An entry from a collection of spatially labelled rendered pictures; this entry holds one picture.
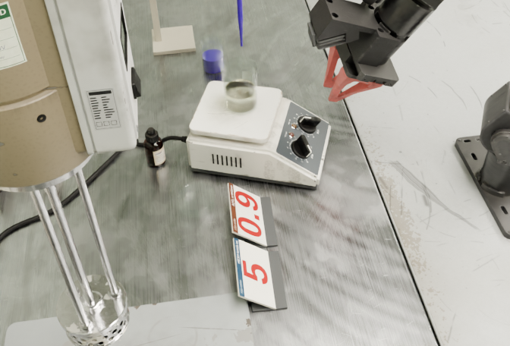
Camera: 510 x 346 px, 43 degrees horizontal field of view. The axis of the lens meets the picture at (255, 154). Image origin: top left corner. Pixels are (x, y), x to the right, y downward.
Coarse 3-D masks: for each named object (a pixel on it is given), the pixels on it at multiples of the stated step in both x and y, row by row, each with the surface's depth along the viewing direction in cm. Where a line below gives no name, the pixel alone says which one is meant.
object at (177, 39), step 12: (156, 12) 119; (156, 24) 121; (156, 36) 122; (168, 36) 124; (180, 36) 124; (192, 36) 124; (156, 48) 122; (168, 48) 122; (180, 48) 121; (192, 48) 121
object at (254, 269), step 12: (240, 252) 83; (252, 252) 85; (264, 252) 87; (252, 264) 83; (264, 264) 85; (252, 276) 82; (264, 276) 83; (252, 288) 80; (264, 288) 82; (264, 300) 80
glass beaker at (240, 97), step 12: (228, 60) 93; (240, 60) 94; (252, 60) 93; (228, 72) 94; (240, 72) 95; (252, 72) 94; (228, 84) 91; (240, 84) 90; (252, 84) 92; (228, 96) 93; (240, 96) 92; (252, 96) 93; (228, 108) 95; (240, 108) 94; (252, 108) 95
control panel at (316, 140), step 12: (288, 108) 99; (300, 108) 101; (288, 120) 98; (288, 132) 96; (300, 132) 97; (324, 132) 100; (288, 144) 95; (312, 144) 97; (324, 144) 98; (288, 156) 93; (312, 156) 96; (312, 168) 94
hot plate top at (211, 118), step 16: (208, 96) 98; (272, 96) 98; (208, 112) 96; (224, 112) 95; (256, 112) 95; (272, 112) 95; (192, 128) 93; (208, 128) 93; (224, 128) 93; (240, 128) 93; (256, 128) 93
